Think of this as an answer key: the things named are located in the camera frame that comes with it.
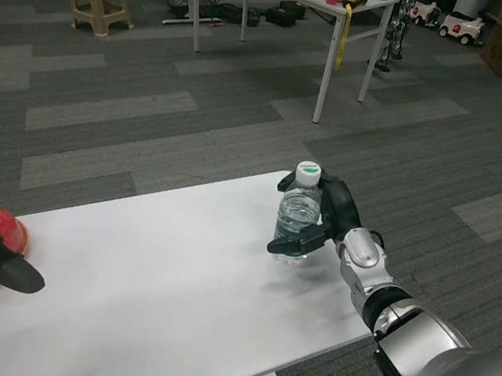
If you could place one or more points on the large white toy car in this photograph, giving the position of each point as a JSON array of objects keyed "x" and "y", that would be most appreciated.
[{"x": 460, "y": 27}]

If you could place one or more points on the yellow black tape measure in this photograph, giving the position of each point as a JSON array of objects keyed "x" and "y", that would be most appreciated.
[{"x": 354, "y": 0}]

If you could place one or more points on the small white toy car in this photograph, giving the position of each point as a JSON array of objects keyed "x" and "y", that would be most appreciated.
[{"x": 425, "y": 13}]

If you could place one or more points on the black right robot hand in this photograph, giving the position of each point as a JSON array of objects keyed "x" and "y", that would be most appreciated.
[{"x": 343, "y": 210}]

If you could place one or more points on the silver black humanoid robot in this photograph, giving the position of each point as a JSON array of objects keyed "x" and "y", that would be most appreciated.
[{"x": 397, "y": 26}]

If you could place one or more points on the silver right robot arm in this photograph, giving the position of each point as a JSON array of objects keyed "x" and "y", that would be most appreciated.
[{"x": 434, "y": 349}]

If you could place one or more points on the clear water bottle white cap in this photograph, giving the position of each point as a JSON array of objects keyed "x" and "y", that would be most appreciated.
[{"x": 299, "y": 209}]

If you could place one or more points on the black case under table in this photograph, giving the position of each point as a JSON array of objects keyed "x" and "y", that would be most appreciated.
[{"x": 285, "y": 14}]

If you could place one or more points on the red dome-shaped object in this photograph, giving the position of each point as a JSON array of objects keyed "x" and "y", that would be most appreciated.
[{"x": 4, "y": 228}]

